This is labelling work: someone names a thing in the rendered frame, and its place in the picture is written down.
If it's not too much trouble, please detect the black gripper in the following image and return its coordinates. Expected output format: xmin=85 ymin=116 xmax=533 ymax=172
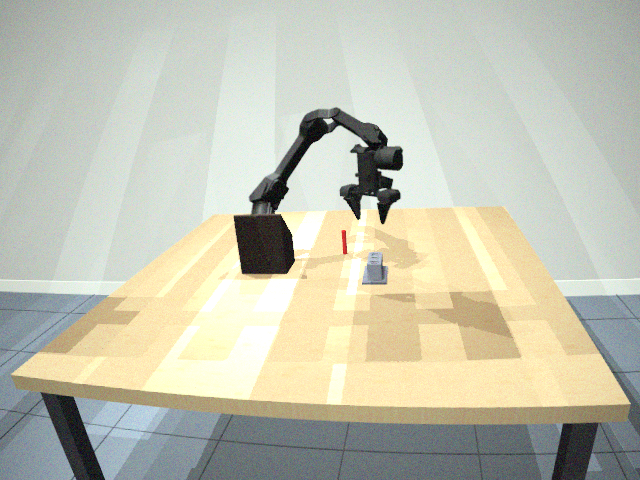
xmin=340 ymin=169 xmax=401 ymax=225

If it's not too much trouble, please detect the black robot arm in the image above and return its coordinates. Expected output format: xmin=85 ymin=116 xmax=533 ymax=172
xmin=249 ymin=108 xmax=403 ymax=214

